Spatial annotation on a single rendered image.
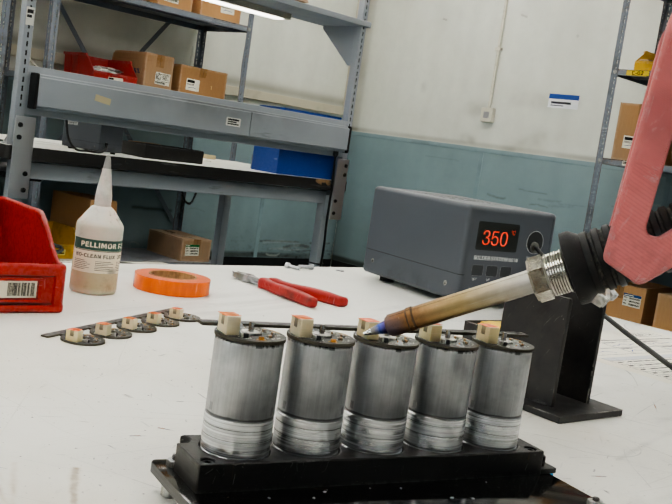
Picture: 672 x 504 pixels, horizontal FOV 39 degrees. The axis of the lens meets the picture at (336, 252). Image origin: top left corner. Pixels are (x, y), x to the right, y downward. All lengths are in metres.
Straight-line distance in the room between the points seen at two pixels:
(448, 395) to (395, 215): 0.60
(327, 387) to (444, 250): 0.57
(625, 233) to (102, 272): 0.47
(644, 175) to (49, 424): 0.25
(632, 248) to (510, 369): 0.10
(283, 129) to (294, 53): 2.92
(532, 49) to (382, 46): 1.20
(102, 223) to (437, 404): 0.39
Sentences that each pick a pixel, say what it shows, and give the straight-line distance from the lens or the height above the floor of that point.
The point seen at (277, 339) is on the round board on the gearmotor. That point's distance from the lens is 0.33.
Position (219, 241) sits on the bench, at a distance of 4.15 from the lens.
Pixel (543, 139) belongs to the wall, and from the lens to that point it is 5.75.
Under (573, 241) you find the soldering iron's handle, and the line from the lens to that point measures 0.32.
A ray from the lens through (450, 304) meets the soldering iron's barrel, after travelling 0.33.
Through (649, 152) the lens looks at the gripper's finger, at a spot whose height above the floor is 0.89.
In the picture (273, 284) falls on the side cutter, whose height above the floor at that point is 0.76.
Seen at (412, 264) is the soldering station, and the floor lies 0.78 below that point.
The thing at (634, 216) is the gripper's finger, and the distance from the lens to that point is 0.31.
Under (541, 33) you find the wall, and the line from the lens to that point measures 5.88.
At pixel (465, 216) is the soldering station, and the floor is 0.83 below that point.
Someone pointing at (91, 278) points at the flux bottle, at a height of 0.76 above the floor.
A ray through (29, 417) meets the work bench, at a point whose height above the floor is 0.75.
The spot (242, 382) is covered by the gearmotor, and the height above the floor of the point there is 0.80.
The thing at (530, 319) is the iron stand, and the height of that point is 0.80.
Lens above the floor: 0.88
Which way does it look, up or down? 6 degrees down
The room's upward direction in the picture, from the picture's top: 8 degrees clockwise
